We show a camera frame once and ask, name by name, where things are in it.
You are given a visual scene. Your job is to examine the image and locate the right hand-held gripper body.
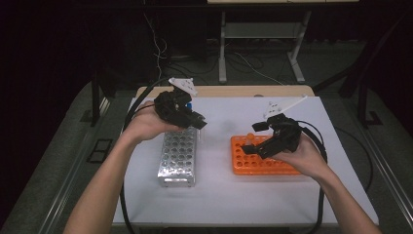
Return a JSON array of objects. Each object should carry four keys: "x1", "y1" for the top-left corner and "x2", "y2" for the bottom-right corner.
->
[{"x1": 257, "y1": 95, "x2": 309, "y2": 161}]

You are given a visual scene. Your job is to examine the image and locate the metal floor rail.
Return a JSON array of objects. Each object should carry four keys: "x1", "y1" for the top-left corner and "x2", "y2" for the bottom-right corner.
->
[
  {"x1": 355, "y1": 121, "x2": 413, "y2": 225},
  {"x1": 38, "y1": 97, "x2": 112, "y2": 234}
]

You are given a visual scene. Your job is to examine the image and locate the left hand-held gripper black cable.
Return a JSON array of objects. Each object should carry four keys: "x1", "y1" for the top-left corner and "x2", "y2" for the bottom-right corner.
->
[{"x1": 119, "y1": 77, "x2": 171, "y2": 234}]

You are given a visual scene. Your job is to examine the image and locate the black floor frame plate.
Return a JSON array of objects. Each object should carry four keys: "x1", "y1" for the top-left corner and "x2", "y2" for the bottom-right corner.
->
[{"x1": 86, "y1": 138, "x2": 114, "y2": 165}]

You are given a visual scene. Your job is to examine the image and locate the white table board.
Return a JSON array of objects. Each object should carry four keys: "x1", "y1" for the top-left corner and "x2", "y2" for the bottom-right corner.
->
[{"x1": 111, "y1": 96, "x2": 380, "y2": 227}]

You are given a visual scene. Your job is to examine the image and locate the thin black floor cable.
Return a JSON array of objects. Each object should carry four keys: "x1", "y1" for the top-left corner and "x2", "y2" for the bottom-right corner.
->
[{"x1": 335, "y1": 127, "x2": 375, "y2": 193}]

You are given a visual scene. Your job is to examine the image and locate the grey metal desk frame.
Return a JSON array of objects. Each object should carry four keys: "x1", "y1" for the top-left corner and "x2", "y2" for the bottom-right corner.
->
[{"x1": 207, "y1": 0, "x2": 359, "y2": 85}]

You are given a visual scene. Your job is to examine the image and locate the silver metal tube rack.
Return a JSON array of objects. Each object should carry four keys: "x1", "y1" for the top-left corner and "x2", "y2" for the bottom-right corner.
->
[{"x1": 157, "y1": 126, "x2": 198, "y2": 188}]

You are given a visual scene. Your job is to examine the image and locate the orange plastic tube rack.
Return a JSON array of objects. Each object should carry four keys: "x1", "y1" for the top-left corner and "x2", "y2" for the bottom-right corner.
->
[{"x1": 230, "y1": 135, "x2": 304, "y2": 176}]

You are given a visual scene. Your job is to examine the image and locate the right hand-held gripper black cable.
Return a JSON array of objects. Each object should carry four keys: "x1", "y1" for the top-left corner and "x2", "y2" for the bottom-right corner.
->
[{"x1": 297, "y1": 120, "x2": 328, "y2": 234}]

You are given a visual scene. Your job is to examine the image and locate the black metal stand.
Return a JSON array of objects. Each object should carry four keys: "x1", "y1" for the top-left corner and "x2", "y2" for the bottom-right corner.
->
[
  {"x1": 312, "y1": 13, "x2": 413, "y2": 130},
  {"x1": 90, "y1": 69, "x2": 115, "y2": 128}
]

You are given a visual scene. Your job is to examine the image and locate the hand-held gripper black cable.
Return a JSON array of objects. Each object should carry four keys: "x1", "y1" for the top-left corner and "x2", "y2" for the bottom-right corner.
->
[
  {"x1": 119, "y1": 77, "x2": 171, "y2": 234},
  {"x1": 297, "y1": 120, "x2": 328, "y2": 234}
]

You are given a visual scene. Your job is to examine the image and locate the black floor cables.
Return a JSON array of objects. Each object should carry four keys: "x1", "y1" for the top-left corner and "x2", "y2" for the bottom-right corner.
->
[{"x1": 161, "y1": 53, "x2": 222, "y2": 86}]

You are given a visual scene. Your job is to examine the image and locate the person's right hand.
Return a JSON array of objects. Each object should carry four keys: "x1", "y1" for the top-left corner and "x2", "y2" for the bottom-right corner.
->
[{"x1": 272, "y1": 134, "x2": 331, "y2": 183}]

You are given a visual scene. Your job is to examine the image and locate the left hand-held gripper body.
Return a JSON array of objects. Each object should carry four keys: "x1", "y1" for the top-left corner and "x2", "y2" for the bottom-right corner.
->
[{"x1": 154, "y1": 77, "x2": 199, "y2": 130}]

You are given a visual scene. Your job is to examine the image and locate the white floor cable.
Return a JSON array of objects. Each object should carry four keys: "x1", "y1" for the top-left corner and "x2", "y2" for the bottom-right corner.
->
[
  {"x1": 143, "y1": 13, "x2": 169, "y2": 81},
  {"x1": 233, "y1": 52, "x2": 285, "y2": 87}
]

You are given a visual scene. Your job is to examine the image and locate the person's left hand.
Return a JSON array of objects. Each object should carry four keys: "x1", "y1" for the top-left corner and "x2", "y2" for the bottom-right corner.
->
[{"x1": 121, "y1": 100, "x2": 183, "y2": 146}]

